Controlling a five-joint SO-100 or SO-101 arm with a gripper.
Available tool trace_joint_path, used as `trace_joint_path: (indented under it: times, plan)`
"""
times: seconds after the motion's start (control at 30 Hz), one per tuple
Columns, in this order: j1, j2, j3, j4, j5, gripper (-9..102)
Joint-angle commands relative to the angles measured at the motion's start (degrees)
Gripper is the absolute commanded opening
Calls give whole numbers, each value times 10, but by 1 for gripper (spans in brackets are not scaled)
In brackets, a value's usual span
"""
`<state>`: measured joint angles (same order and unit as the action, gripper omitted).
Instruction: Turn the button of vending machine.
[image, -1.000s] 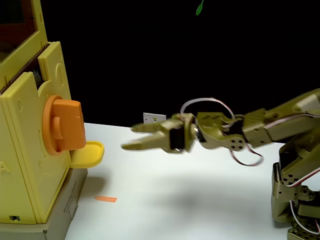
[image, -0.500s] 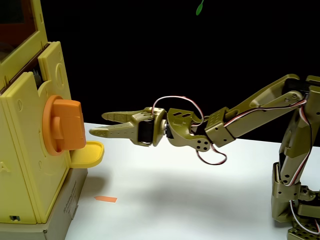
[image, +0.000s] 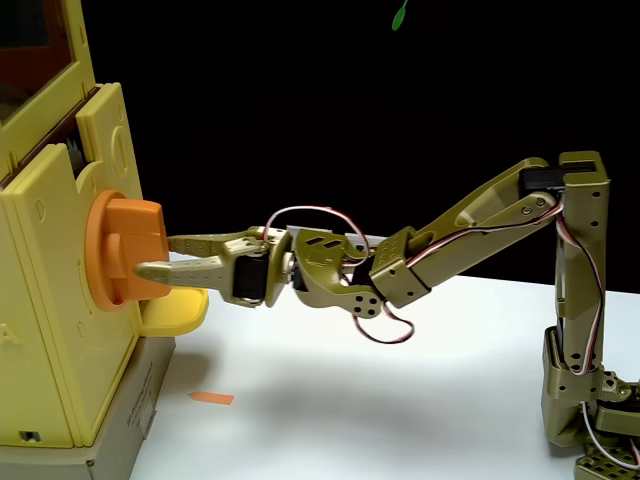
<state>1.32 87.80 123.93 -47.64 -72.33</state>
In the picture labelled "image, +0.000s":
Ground red white servo cable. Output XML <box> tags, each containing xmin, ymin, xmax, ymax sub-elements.
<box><xmin>582</xmin><ymin>401</ymin><xmax>640</xmax><ymax>470</ymax></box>
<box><xmin>352</xmin><ymin>298</ymin><xmax>416</xmax><ymax>345</ymax></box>
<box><xmin>262</xmin><ymin>205</ymin><xmax>372</xmax><ymax>262</ymax></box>

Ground green leaf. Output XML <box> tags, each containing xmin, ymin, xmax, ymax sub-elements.
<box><xmin>391</xmin><ymin>0</ymin><xmax>411</xmax><ymax>32</ymax></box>

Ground white wall socket plate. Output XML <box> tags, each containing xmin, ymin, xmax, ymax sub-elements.
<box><xmin>345</xmin><ymin>233</ymin><xmax>385</xmax><ymax>254</ymax></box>

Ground orange vending machine knob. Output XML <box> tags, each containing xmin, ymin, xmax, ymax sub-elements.
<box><xmin>83</xmin><ymin>189</ymin><xmax>170</xmax><ymax>312</ymax></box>

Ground grey cardboard box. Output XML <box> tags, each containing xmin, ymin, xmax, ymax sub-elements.
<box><xmin>0</xmin><ymin>335</ymin><xmax>177</xmax><ymax>480</ymax></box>

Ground yellow toy vending machine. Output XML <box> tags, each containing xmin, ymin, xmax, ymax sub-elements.
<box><xmin>0</xmin><ymin>0</ymin><xmax>145</xmax><ymax>449</ymax></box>

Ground yellow dispensing tray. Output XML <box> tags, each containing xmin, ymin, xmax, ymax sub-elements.
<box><xmin>140</xmin><ymin>285</ymin><xmax>210</xmax><ymax>337</ymax></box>

